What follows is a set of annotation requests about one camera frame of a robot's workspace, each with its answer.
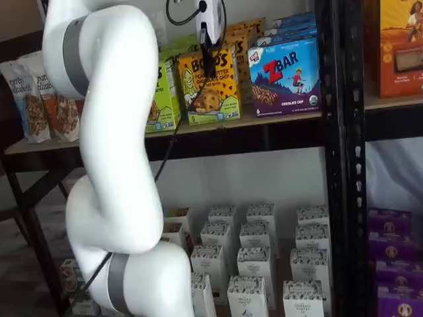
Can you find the purple box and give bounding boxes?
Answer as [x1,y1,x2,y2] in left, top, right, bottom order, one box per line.
[375,259,423,298]
[367,230,418,262]
[376,295,423,317]
[367,207,412,234]

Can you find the large orange box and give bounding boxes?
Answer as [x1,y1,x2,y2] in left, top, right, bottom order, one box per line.
[376,0,423,99]

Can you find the orange granola bag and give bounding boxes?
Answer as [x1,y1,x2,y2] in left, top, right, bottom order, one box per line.
[19,52,82,143]

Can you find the blue Zbar box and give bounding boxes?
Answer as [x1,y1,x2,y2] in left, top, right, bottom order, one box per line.
[264,24,317,38]
[256,32,318,48]
[272,12,317,29]
[247,36,322,118]

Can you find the particle board shelf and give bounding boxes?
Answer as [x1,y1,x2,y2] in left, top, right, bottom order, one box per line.
[363,94,423,112]
[3,111,324,156]

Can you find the orange oat bites box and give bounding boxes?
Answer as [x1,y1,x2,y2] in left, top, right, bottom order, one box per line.
[224,17,266,46]
[217,31,254,105]
[178,48,243,127]

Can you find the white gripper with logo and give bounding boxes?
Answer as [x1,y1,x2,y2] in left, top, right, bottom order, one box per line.
[194,0,226,77]

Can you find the white carton with yellow print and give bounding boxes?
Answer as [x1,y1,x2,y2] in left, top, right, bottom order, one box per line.
[161,221,185,247]
[164,207,192,232]

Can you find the white cartons on lower shelf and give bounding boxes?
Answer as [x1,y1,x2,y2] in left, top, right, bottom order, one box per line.
[211,230,298,317]

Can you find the blue granola bag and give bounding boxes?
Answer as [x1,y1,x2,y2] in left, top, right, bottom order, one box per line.
[0,61,51,143]

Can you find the black metal shelf rack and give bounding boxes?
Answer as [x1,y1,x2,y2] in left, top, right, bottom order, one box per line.
[342,0,423,317]
[0,0,346,317]

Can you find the white patterned carton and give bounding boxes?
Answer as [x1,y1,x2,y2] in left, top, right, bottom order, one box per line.
[190,273,218,317]
[246,203,277,232]
[239,223,274,252]
[200,221,233,255]
[237,246,274,298]
[190,244,226,293]
[289,248,331,285]
[296,205,330,229]
[208,205,237,232]
[227,275,270,317]
[282,279,325,317]
[294,225,331,252]

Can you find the green oat bites box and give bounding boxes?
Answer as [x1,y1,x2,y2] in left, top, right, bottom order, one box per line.
[145,61,182,134]
[158,32,200,64]

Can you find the white sheet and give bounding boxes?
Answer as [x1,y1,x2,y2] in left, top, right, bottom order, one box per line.
[365,138,423,213]

